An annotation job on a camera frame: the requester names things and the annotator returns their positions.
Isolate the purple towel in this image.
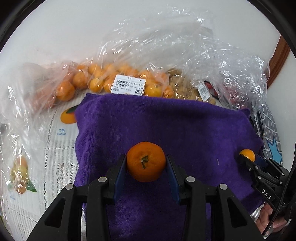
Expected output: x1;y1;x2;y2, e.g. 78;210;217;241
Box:
75;94;263;240

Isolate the small orange kumquat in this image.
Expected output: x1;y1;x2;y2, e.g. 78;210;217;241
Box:
239;149;256;162

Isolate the orange mandarin with stem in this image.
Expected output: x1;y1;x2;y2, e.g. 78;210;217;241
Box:
126;142;166;182

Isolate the clear bag of kumquats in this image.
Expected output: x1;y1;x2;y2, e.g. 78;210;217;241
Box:
88;31;197;100

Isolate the grey checked star cloth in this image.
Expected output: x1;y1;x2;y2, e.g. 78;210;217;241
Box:
253;103;283;166

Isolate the brown wooden trim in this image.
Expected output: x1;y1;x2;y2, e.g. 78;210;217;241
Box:
267;35;290;88

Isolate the white fruit-print tablecloth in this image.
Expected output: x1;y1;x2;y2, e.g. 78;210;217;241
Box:
1;87;85;240

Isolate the clear bag of mandarins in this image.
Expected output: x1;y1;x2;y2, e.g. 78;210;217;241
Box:
1;61;89;149

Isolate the person's hand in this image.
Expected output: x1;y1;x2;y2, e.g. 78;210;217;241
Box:
256;203;287;233

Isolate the clear bag of longans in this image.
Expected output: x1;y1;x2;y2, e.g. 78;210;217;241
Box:
170;18;269;115

